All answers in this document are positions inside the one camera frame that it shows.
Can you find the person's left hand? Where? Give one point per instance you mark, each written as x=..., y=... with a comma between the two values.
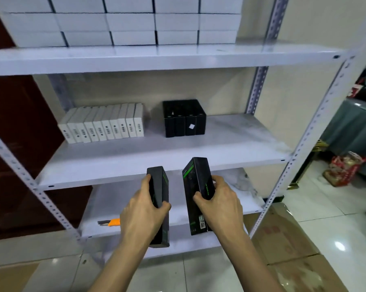
x=143, y=219

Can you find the person's right hand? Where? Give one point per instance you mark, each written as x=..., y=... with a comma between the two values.
x=222, y=213

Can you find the orange utility knife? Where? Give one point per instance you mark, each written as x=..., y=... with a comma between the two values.
x=114, y=222

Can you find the white metal shelving rack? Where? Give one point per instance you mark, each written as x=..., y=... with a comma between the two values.
x=171, y=146

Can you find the large brown cardboard box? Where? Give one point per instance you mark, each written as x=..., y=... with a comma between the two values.
x=292, y=252

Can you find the row of slim white boxes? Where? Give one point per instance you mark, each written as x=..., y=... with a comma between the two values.
x=101, y=123

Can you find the tidy row of white boxes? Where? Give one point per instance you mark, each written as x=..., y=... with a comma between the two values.
x=128, y=24

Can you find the person's right forearm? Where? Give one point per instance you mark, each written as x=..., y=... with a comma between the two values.
x=250, y=267

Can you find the black and gold object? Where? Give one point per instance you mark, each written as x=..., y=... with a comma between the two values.
x=320, y=144

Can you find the red printed bag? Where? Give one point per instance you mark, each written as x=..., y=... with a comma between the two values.
x=344, y=170

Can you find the dark wooden door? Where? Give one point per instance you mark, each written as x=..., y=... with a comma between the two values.
x=18, y=136

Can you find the green cloth covered table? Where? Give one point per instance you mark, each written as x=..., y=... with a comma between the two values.
x=353, y=127

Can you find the red paper cup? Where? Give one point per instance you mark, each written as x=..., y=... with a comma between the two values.
x=356, y=90

